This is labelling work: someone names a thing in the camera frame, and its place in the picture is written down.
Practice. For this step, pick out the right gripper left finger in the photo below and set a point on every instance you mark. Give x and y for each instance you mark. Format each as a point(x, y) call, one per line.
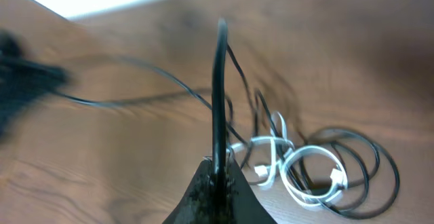
point(197, 203)

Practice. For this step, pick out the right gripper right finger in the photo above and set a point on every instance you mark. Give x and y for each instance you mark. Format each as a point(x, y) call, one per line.
point(239, 203)

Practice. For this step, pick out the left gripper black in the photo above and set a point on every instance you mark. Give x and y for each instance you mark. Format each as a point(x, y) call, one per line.
point(23, 81)

